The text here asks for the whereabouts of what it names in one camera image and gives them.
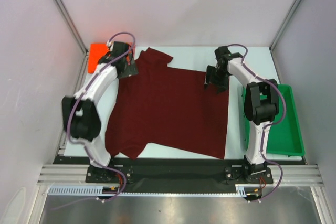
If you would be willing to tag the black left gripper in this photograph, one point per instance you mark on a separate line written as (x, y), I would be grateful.
(130, 69)

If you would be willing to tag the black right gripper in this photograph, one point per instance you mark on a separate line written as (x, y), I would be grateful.
(216, 77)

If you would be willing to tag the dark red t shirt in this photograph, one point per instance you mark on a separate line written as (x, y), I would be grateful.
(167, 106)

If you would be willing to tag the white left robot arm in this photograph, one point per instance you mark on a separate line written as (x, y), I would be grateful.
(80, 115)

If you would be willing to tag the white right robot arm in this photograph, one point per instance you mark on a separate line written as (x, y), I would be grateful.
(261, 103)

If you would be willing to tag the folded orange t shirt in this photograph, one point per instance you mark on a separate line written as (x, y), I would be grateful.
(97, 50)

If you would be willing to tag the green plastic tray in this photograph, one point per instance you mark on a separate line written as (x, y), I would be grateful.
(285, 138)

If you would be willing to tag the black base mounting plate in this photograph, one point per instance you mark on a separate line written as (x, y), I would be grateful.
(168, 186)

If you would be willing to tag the left rear aluminium post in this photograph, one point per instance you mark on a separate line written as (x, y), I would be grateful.
(71, 25)

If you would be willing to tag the aluminium post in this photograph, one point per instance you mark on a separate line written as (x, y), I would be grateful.
(71, 25)
(288, 17)

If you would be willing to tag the aluminium front frame rail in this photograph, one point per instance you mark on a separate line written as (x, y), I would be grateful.
(288, 175)

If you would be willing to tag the right rear aluminium post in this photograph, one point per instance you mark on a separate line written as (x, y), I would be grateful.
(288, 17)

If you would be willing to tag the white slotted cable duct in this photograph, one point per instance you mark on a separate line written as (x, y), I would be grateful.
(105, 191)

